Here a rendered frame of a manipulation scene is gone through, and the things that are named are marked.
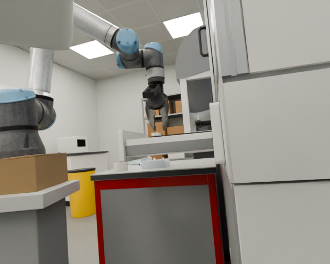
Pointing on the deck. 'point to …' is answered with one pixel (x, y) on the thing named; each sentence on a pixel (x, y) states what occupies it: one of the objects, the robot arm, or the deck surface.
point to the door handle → (201, 42)
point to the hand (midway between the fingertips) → (158, 127)
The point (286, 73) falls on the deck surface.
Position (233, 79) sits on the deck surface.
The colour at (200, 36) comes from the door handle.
